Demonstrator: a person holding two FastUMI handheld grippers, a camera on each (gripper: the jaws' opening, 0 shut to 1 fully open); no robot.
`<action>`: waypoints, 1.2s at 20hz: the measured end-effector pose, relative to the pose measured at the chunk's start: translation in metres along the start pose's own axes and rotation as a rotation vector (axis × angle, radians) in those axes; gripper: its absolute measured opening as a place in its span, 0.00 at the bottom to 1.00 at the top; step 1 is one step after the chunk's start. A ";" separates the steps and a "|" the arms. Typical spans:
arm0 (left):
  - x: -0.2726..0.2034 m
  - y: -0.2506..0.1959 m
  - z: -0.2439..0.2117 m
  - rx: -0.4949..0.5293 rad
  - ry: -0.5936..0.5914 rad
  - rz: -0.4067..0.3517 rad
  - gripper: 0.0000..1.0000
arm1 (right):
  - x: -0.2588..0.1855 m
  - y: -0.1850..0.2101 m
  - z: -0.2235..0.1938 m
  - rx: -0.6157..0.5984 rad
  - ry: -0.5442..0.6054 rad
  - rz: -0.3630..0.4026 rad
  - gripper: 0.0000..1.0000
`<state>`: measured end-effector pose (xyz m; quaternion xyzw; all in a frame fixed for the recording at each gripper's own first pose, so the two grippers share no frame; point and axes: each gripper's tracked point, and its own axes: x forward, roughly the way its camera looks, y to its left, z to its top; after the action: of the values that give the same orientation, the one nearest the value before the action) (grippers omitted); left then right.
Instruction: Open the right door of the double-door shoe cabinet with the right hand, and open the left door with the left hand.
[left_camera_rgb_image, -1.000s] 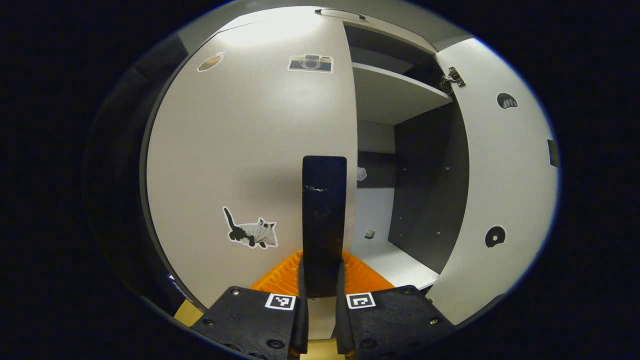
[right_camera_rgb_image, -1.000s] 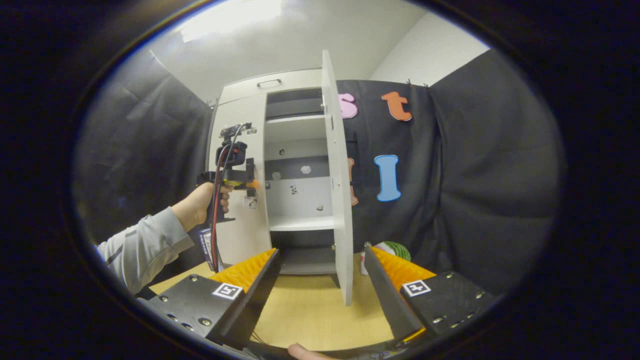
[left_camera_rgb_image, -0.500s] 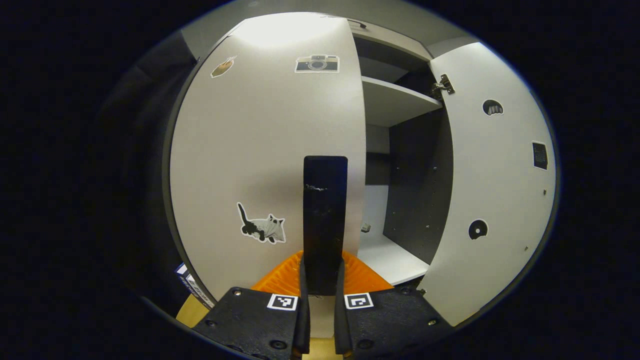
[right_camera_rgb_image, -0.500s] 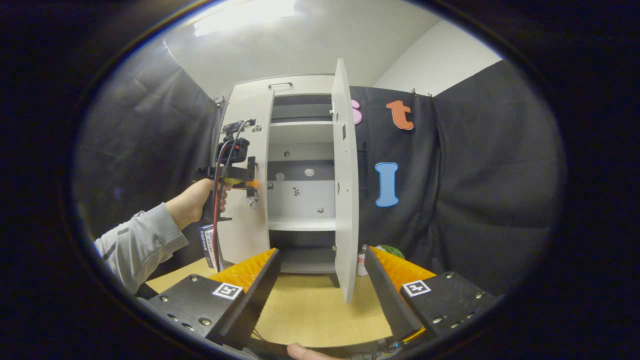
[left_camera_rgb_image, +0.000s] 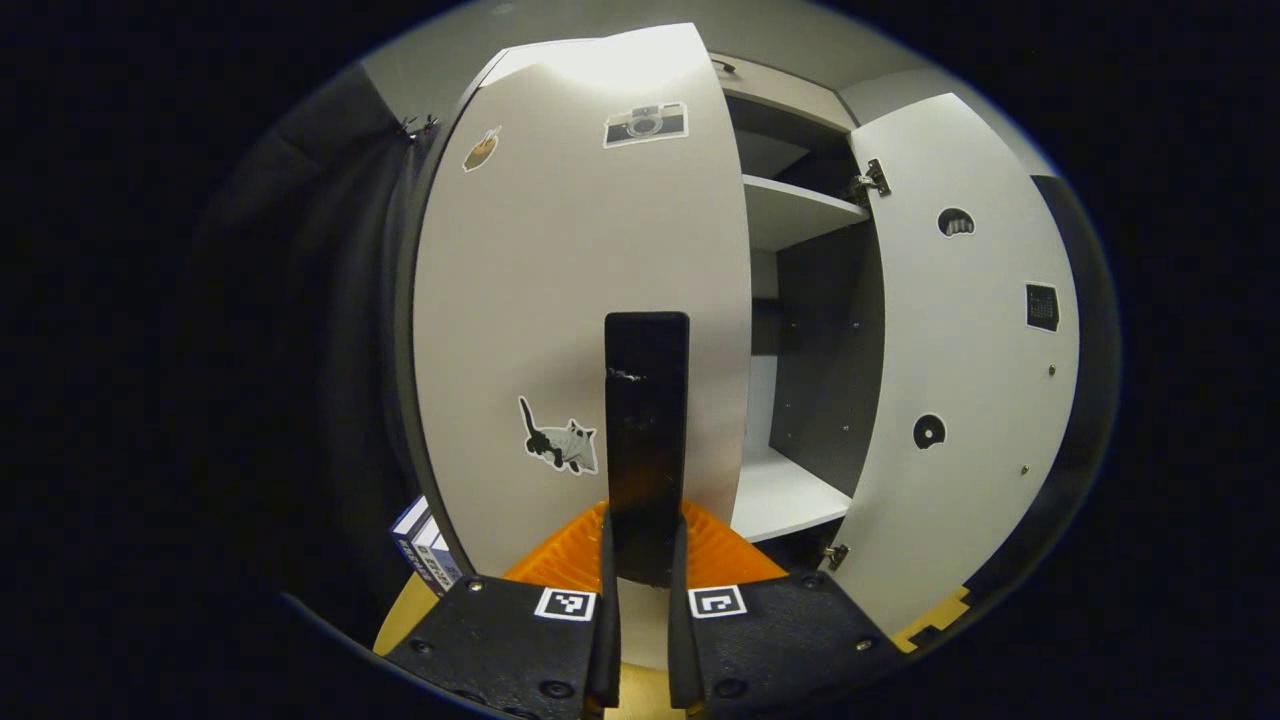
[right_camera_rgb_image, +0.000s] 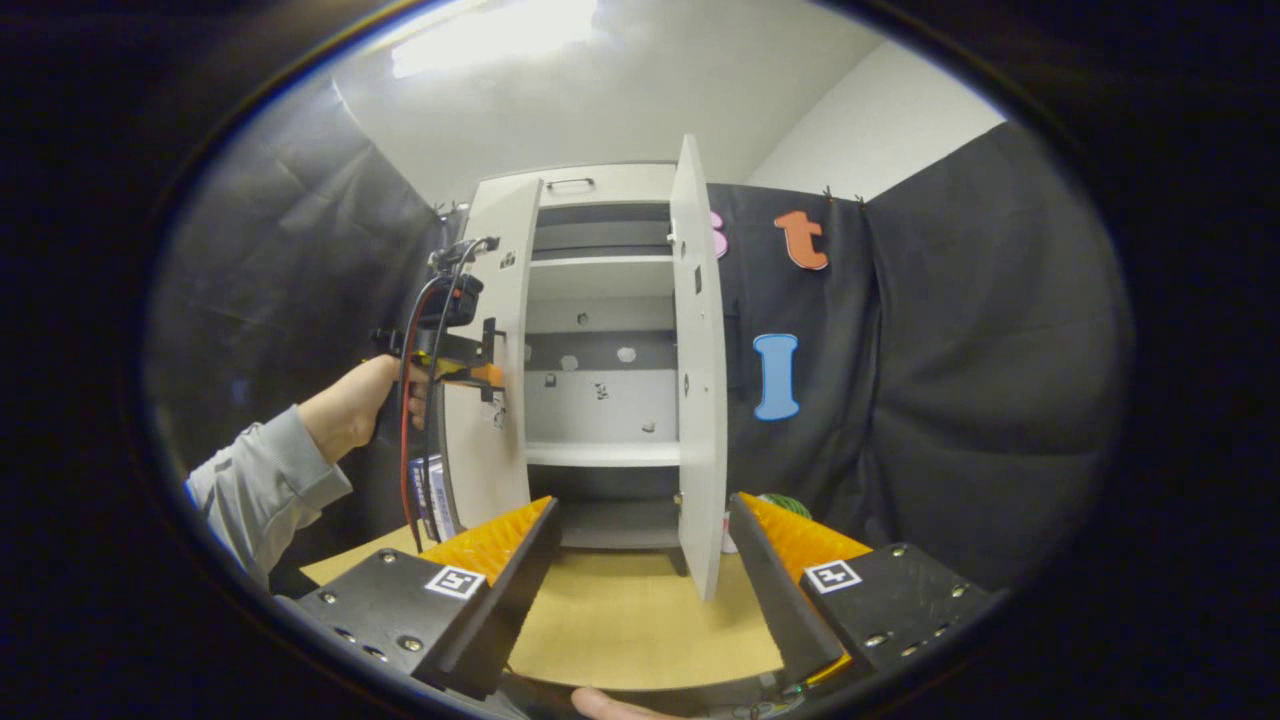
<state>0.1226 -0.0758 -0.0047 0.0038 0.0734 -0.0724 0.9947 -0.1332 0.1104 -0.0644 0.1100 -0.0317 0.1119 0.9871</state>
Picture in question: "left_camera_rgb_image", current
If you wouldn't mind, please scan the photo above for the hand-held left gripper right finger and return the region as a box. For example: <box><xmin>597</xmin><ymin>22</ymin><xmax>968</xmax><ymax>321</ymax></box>
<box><xmin>668</xmin><ymin>500</ymin><xmax>906</xmax><ymax>720</ymax></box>

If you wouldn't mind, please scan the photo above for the black backdrop cloth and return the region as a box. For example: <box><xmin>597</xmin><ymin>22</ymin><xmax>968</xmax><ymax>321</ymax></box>
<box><xmin>190</xmin><ymin>65</ymin><xmax>1121</xmax><ymax>651</ymax></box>

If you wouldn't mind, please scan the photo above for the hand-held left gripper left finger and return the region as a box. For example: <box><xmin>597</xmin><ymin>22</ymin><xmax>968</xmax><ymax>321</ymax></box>
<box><xmin>385</xmin><ymin>500</ymin><xmax>621</xmax><ymax>720</ymax></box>

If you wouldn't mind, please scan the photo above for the white cabinet door camera sticker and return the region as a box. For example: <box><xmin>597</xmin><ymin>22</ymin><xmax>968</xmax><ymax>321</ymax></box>
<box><xmin>410</xmin><ymin>22</ymin><xmax>753</xmax><ymax>669</ymax></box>

